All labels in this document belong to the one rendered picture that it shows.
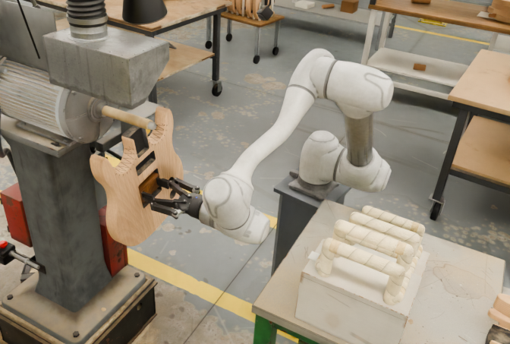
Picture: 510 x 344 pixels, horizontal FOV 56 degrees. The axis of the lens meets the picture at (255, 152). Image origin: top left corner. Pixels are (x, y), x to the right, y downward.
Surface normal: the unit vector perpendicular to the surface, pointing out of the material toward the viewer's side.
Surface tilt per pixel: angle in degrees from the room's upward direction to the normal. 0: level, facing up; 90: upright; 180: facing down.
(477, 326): 0
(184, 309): 0
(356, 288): 0
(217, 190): 43
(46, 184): 90
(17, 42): 90
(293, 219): 90
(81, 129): 94
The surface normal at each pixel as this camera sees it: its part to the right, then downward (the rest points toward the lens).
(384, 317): -0.48, 0.43
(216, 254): 0.07, -0.85
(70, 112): 0.57, 0.36
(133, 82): 0.89, 0.29
